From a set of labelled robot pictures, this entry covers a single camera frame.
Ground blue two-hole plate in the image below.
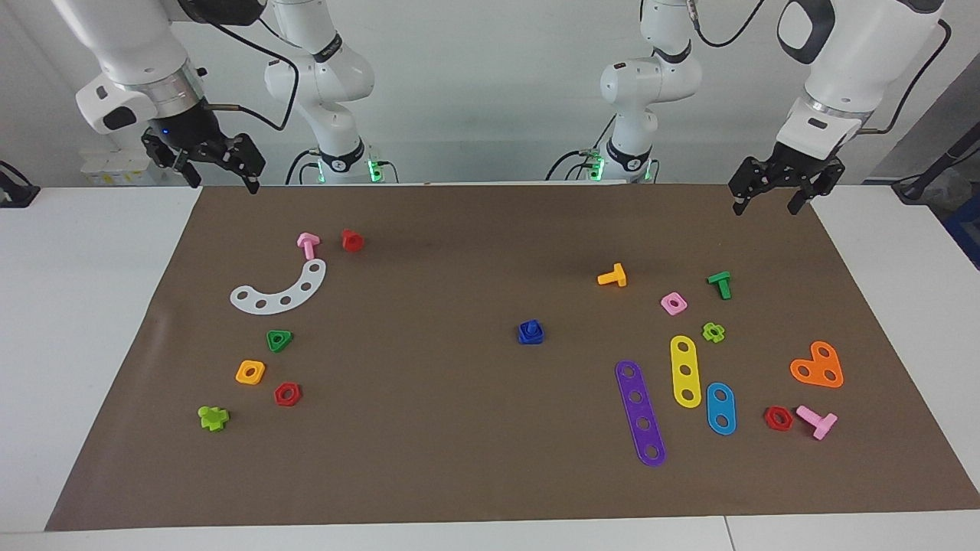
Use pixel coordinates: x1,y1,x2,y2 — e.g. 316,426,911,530
706,382,737,436

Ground orange heart-shaped plate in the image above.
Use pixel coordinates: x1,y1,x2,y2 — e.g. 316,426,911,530
789,341,844,389

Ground brown table mat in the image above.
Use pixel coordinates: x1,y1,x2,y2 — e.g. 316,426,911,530
44,184,980,531

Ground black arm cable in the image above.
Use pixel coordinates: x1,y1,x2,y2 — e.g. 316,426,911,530
856,17,952,136
201,19,299,132

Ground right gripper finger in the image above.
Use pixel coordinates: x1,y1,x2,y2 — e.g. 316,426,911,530
142,128,202,189
220,134,267,194

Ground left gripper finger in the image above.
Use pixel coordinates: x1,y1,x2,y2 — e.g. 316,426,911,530
727,155,776,217
788,159,848,216

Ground black stand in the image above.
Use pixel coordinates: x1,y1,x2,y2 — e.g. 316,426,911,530
891,142,980,204

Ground purple four-hole plate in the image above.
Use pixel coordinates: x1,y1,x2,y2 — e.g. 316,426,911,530
615,360,667,468

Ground white boxes with yellow labels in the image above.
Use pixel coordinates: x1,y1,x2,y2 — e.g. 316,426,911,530
80,148,166,187

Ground yellow three-hole plate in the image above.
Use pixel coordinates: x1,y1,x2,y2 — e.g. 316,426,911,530
670,335,703,409

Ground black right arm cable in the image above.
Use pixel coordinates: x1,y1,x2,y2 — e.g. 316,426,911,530
201,19,299,132

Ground black base cables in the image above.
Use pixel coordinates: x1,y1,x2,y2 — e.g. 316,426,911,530
285,145,399,186
545,113,617,182

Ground white curved hole plate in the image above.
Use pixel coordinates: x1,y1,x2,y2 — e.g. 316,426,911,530
230,259,328,315

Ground blue crate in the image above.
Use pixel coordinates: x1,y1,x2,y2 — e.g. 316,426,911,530
942,195,980,270

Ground black clamp at table edge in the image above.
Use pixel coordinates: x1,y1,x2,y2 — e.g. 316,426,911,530
0,160,41,208

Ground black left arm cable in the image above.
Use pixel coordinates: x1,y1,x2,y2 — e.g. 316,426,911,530
856,17,952,136

